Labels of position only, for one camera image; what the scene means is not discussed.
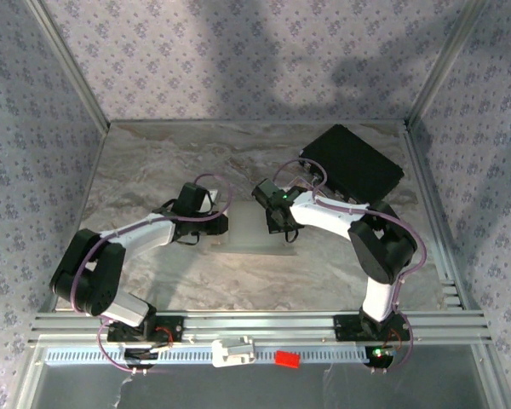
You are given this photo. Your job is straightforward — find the white paper box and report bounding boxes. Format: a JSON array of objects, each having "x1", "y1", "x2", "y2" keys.
[{"x1": 210, "y1": 199, "x2": 298, "y2": 256}]

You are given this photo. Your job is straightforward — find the black flat case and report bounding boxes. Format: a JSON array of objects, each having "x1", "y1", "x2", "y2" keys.
[{"x1": 300, "y1": 124, "x2": 405, "y2": 204}]

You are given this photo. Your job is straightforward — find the red plastic block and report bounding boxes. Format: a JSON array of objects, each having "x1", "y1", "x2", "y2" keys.
[{"x1": 274, "y1": 349, "x2": 301, "y2": 369}]

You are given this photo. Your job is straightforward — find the white plastic clip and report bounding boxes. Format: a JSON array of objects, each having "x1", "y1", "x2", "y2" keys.
[{"x1": 211, "y1": 335, "x2": 256, "y2": 368}]

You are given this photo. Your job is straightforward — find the black semicircular electronics board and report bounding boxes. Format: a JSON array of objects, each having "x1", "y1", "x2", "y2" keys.
[
  {"x1": 123, "y1": 347, "x2": 159, "y2": 370},
  {"x1": 363, "y1": 344, "x2": 397, "y2": 368}
]

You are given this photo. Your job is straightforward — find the short stacked aluminium rails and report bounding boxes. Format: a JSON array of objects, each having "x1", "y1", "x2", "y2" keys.
[{"x1": 439, "y1": 279, "x2": 466, "y2": 310}]

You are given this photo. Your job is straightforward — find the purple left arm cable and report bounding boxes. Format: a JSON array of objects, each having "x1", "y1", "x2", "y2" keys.
[{"x1": 70, "y1": 172, "x2": 234, "y2": 374}]

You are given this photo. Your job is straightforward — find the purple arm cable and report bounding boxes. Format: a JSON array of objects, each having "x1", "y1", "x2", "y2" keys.
[
  {"x1": 70, "y1": 172, "x2": 234, "y2": 374},
  {"x1": 274, "y1": 158, "x2": 430, "y2": 376}
]

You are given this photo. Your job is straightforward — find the aluminium side frame rail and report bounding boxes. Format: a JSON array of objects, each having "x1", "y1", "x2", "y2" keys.
[
  {"x1": 402, "y1": 118, "x2": 511, "y2": 409},
  {"x1": 10, "y1": 121, "x2": 112, "y2": 409}
]

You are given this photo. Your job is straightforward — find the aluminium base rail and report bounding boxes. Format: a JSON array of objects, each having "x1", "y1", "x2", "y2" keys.
[{"x1": 28, "y1": 309, "x2": 494, "y2": 347}]

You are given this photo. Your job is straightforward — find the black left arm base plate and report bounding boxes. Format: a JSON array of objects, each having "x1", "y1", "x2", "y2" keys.
[{"x1": 106, "y1": 314, "x2": 185, "y2": 343}]

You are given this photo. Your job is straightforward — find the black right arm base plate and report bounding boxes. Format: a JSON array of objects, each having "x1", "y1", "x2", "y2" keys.
[{"x1": 332, "y1": 313, "x2": 413, "y2": 343}]

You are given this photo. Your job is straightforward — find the white slotted cable duct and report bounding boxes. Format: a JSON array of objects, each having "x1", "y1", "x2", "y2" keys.
[{"x1": 44, "y1": 345, "x2": 395, "y2": 366}]

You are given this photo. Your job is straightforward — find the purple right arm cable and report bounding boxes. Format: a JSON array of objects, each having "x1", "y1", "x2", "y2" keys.
[{"x1": 274, "y1": 158, "x2": 430, "y2": 376}]

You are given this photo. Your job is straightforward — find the aluminium frame post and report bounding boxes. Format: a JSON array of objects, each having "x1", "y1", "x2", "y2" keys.
[
  {"x1": 25, "y1": 0, "x2": 112, "y2": 129},
  {"x1": 407, "y1": 0, "x2": 494, "y2": 125}
]

